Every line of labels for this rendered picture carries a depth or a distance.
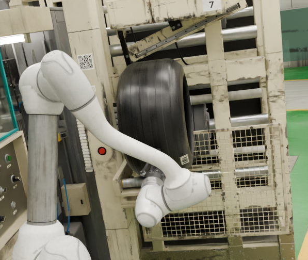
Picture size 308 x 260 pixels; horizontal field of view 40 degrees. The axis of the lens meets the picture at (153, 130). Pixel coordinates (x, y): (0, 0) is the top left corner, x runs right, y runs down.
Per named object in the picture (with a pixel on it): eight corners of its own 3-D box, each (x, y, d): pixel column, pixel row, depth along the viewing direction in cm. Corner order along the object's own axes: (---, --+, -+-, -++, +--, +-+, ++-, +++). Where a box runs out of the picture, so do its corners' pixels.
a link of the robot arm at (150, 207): (146, 207, 165) (176, 197, 161) (141, 236, 152) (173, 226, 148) (133, 187, 161) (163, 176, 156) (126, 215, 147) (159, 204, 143)
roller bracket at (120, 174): (115, 197, 205) (112, 179, 202) (131, 168, 243) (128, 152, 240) (122, 197, 204) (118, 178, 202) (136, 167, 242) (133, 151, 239)
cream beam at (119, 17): (110, 30, 220) (104, 1, 216) (120, 28, 243) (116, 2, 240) (226, 13, 209) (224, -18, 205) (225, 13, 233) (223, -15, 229)
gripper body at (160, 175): (162, 176, 164) (164, 162, 171) (141, 177, 165) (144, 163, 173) (165, 191, 167) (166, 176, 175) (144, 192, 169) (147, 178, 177)
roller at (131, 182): (120, 177, 209) (123, 183, 212) (119, 182, 206) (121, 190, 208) (190, 171, 203) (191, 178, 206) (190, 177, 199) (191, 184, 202)
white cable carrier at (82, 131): (86, 172, 217) (68, 81, 205) (88, 168, 222) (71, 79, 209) (94, 171, 216) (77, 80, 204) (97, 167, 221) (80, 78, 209)
